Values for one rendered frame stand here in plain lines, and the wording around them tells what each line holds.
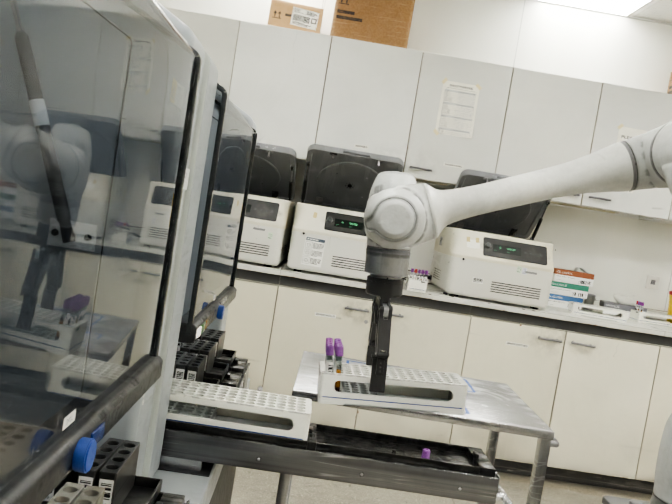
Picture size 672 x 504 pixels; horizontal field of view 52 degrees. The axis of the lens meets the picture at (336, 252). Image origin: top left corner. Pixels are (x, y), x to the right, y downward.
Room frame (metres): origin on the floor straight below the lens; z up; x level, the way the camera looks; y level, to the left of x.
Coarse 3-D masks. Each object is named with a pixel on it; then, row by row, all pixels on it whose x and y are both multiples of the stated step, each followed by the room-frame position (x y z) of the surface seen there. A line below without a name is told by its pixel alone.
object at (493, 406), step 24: (312, 360) 1.86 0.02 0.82; (360, 360) 1.96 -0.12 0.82; (312, 384) 1.60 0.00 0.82; (480, 384) 1.90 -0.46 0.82; (504, 384) 1.95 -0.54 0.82; (360, 408) 1.52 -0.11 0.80; (384, 408) 1.52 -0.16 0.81; (480, 408) 1.63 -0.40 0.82; (504, 408) 1.67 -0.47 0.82; (528, 408) 1.71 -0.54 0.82; (504, 432) 1.52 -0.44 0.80; (528, 432) 1.52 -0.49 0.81; (552, 432) 1.52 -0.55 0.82; (288, 480) 1.52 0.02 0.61
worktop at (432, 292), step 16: (272, 272) 3.52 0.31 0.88; (288, 272) 3.52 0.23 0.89; (304, 272) 3.60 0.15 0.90; (432, 288) 3.90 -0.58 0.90; (464, 304) 3.55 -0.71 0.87; (480, 304) 3.56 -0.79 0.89; (496, 304) 3.56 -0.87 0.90; (512, 304) 3.71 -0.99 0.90; (576, 320) 3.58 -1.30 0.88; (592, 320) 3.58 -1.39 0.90; (608, 320) 3.68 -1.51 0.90
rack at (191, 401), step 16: (176, 384) 1.25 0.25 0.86; (192, 384) 1.27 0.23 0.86; (208, 384) 1.29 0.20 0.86; (176, 400) 1.20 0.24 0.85; (192, 400) 1.20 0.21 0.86; (208, 400) 1.20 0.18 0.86; (224, 400) 1.20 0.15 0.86; (240, 400) 1.22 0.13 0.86; (256, 400) 1.24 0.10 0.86; (272, 400) 1.26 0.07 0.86; (288, 400) 1.28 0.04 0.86; (304, 400) 1.29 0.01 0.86; (176, 416) 1.20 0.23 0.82; (192, 416) 1.20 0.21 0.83; (208, 416) 1.22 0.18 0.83; (224, 416) 1.29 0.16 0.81; (240, 416) 1.30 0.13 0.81; (256, 416) 1.30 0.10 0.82; (272, 416) 1.30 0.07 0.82; (288, 416) 1.20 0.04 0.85; (304, 416) 1.21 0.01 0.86; (272, 432) 1.20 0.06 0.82; (288, 432) 1.20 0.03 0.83; (304, 432) 1.21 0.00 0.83
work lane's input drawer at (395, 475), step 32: (192, 448) 1.18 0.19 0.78; (224, 448) 1.18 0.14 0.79; (256, 448) 1.19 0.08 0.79; (288, 448) 1.19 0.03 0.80; (320, 448) 1.20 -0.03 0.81; (352, 448) 1.20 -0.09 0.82; (384, 448) 1.27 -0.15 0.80; (416, 448) 1.30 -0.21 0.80; (448, 448) 1.32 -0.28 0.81; (480, 448) 1.32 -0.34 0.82; (352, 480) 1.19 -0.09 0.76; (384, 480) 1.19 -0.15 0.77; (416, 480) 1.20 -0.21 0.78; (448, 480) 1.20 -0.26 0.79; (480, 480) 1.20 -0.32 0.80
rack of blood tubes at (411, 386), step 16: (320, 368) 1.37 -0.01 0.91; (352, 368) 1.40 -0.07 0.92; (368, 368) 1.41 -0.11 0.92; (400, 368) 1.44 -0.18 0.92; (320, 384) 1.34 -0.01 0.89; (352, 384) 1.42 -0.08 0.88; (368, 384) 1.44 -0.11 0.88; (400, 384) 1.34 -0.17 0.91; (416, 384) 1.35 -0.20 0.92; (432, 384) 1.35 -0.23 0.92; (448, 384) 1.35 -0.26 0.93; (464, 384) 1.36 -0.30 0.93; (320, 400) 1.34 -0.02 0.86; (336, 400) 1.34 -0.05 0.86; (352, 400) 1.34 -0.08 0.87; (384, 400) 1.34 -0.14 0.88; (400, 400) 1.34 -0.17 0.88; (416, 400) 1.35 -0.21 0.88; (432, 400) 1.35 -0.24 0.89; (448, 400) 1.44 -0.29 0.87; (464, 400) 1.35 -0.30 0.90
